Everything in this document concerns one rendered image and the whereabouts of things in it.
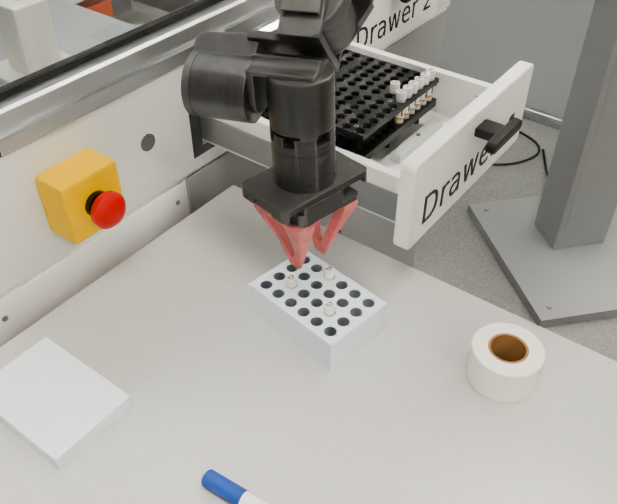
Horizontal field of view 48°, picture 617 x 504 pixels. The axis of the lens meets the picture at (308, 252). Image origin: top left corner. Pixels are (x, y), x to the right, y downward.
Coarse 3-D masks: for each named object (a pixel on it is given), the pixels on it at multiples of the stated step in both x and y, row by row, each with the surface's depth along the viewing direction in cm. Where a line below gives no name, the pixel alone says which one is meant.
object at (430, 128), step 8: (432, 120) 91; (440, 120) 91; (424, 128) 89; (432, 128) 89; (440, 128) 91; (416, 136) 88; (424, 136) 88; (408, 144) 86; (416, 144) 87; (392, 152) 85; (400, 152) 85; (408, 152) 86; (392, 160) 85; (400, 160) 85
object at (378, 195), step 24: (360, 48) 97; (432, 96) 94; (456, 96) 91; (216, 120) 86; (264, 120) 82; (216, 144) 88; (240, 144) 85; (264, 144) 82; (384, 168) 74; (360, 192) 77; (384, 192) 75; (384, 216) 76
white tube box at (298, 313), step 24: (288, 264) 77; (312, 264) 77; (264, 288) 76; (312, 288) 74; (336, 288) 74; (360, 288) 74; (264, 312) 75; (288, 312) 71; (312, 312) 71; (336, 312) 71; (360, 312) 72; (384, 312) 73; (288, 336) 73; (312, 336) 70; (336, 336) 69; (360, 336) 71; (336, 360) 70
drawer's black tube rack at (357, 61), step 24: (336, 72) 90; (360, 72) 90; (384, 72) 91; (408, 72) 90; (336, 96) 85; (360, 96) 85; (384, 96) 85; (336, 120) 81; (360, 120) 80; (408, 120) 86; (336, 144) 83; (360, 144) 82; (384, 144) 83
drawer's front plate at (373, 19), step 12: (384, 0) 109; (396, 0) 112; (420, 0) 118; (432, 0) 122; (372, 12) 107; (384, 12) 110; (396, 12) 113; (420, 12) 120; (432, 12) 124; (372, 24) 109; (408, 24) 118; (360, 36) 107; (384, 36) 113; (396, 36) 117
